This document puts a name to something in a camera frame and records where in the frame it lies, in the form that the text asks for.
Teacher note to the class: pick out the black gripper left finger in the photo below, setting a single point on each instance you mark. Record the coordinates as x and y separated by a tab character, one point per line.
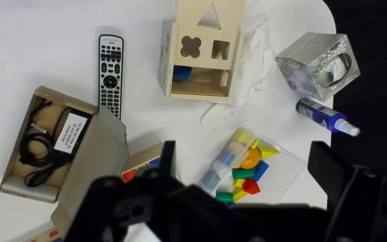
126	205

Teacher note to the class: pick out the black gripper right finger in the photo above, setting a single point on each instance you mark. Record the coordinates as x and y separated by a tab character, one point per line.
359	205

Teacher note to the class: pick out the clear plastic block container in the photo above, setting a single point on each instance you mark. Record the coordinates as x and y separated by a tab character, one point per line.
282	174

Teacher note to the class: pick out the green wooden block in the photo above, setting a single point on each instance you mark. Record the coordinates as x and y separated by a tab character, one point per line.
223	196
242	173

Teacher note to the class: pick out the orange wooden block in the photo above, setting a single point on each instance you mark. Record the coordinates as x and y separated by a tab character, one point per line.
128	174

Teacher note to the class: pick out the open cardboard box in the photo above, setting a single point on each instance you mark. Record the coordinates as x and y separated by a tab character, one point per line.
100	151

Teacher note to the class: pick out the blue wooden block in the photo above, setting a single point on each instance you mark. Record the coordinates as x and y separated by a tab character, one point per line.
261	169

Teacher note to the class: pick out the yellow triangle block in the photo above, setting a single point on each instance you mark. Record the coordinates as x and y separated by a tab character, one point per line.
267	151

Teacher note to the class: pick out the red wooden block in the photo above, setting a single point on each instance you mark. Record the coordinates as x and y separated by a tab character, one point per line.
250	185

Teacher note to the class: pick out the yellow wooden block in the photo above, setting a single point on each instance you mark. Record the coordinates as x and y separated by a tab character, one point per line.
245	137

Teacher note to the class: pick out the blue block inside sorter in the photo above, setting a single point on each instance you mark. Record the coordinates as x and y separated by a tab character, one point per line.
183	73

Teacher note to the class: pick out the silver tissue box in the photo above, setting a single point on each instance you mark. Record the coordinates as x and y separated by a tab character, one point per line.
305	57

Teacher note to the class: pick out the wooden shape sorter box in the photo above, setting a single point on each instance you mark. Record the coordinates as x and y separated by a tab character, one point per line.
207	37

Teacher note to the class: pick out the small wooden tray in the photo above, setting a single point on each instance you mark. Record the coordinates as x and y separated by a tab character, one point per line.
144	155

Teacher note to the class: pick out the black power adapter white label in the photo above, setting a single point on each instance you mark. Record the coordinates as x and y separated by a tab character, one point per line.
70	131

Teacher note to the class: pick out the blue hand sanitizer bottle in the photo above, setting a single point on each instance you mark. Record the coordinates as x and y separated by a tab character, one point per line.
321	114

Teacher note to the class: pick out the orange wooden ball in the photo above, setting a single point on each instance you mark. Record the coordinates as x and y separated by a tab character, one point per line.
250	158

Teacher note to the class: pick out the black remote control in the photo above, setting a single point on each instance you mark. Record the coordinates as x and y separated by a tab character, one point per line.
110	75

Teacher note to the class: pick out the crumpled clear plastic bag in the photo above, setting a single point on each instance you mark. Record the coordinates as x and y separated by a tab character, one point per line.
255	57

